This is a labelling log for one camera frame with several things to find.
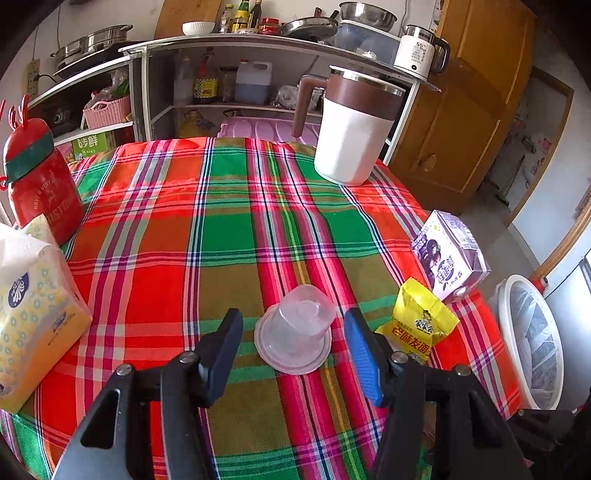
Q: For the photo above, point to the white bowl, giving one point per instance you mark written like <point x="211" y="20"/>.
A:
<point x="198" y="28"/>

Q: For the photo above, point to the crumpled plastic bag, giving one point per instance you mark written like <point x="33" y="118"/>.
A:
<point x="286" y="98"/>

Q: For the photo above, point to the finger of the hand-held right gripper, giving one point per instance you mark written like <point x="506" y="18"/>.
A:
<point x="540" y="427"/>

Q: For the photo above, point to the wooden cabinet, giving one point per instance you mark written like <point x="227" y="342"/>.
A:
<point x="475" y="92"/>

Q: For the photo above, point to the white waste bin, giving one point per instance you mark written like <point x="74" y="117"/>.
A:
<point x="531" y="332"/>

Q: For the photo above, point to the soy sauce bottle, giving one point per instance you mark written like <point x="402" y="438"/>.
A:
<point x="205" y="83"/>

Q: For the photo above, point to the black stove appliance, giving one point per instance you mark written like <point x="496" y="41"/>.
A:
<point x="53" y="117"/>

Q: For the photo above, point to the clear plastic cup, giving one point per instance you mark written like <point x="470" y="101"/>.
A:
<point x="295" y="323"/>

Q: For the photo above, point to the plaid tablecloth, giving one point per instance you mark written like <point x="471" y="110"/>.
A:
<point x="231" y="221"/>

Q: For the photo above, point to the yellow cooking oil jug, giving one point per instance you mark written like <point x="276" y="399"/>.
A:
<point x="196" y="125"/>

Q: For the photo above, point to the printed cardboard box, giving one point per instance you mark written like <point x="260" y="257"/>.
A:
<point x="92" y="145"/>

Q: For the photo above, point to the grey kitchen shelf unit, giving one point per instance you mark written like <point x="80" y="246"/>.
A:
<point x="231" y="40"/>
<point x="92" y="74"/>

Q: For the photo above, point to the red antler-lid bottle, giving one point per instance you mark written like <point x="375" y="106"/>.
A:
<point x="41" y="194"/>

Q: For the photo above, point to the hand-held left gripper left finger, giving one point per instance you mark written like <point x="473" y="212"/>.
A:
<point x="226" y="355"/>

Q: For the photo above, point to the steel mixing bowl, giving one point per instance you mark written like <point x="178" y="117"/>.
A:
<point x="367" y="16"/>

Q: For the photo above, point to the white electric kettle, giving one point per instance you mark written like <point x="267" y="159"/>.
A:
<point x="413" y="57"/>

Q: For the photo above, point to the clear oil bottle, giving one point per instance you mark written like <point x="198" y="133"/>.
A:
<point x="183" y="85"/>

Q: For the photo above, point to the power strip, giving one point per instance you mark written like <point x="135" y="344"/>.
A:
<point x="32" y="76"/>

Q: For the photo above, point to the white jug with brown lid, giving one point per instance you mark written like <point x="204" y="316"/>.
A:
<point x="351" y="143"/>

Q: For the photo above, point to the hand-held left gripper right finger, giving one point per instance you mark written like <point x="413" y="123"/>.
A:
<point x="364" y="360"/>

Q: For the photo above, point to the pink woven basket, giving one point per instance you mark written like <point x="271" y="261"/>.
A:
<point x="108" y="113"/>

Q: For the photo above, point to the black induction cooker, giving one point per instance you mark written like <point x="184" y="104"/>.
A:
<point x="92" y="62"/>

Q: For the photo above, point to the pink plastic stool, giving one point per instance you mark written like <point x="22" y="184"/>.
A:
<point x="258" y="130"/>

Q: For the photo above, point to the green yellow-label bottle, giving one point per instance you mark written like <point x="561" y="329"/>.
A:
<point x="240" y="18"/>

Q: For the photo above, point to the purple drink carton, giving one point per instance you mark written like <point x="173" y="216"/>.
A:
<point x="443" y="258"/>

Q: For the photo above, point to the yellow tissue pack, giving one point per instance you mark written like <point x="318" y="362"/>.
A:
<point x="37" y="314"/>

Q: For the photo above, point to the small clear sauce bottle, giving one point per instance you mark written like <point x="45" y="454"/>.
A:
<point x="226" y="21"/>

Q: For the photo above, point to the dark sauce bottle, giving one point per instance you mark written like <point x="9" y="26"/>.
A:
<point x="256" y="14"/>

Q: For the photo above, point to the steel pot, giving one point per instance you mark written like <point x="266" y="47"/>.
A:
<point x="92" y="44"/>

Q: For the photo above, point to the clear plastic storage box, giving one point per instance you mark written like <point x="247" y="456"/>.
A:
<point x="369" y="44"/>

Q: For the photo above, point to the red-lid jars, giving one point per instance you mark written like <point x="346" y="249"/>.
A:
<point x="269" y="26"/>

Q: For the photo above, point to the dark glass jar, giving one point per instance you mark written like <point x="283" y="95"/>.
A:
<point x="228" y="85"/>

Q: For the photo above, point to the yellow green snack packet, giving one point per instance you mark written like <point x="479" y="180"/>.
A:
<point x="415" y="318"/>

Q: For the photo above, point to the wooden cutting board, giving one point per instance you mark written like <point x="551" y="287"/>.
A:
<point x="184" y="18"/>

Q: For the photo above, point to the frying pan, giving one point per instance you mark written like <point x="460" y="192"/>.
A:
<point x="309" y="28"/>

